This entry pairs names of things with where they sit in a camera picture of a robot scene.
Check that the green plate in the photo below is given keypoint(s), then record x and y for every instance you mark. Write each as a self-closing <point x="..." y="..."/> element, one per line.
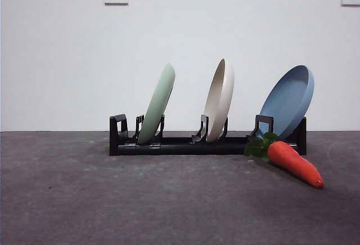
<point x="157" y="101"/>

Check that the black plate rack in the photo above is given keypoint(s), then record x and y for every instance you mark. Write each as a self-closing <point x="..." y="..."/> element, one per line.
<point x="182" y="147"/>

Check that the blue plate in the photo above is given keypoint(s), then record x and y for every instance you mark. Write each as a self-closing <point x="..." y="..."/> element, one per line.
<point x="287" y="101"/>

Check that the cream plate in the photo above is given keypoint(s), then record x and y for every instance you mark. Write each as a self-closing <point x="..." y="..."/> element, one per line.
<point x="220" y="101"/>

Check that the orange carrot with green leaves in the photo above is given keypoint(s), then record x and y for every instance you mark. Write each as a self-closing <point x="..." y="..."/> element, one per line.
<point x="292" y="162"/>

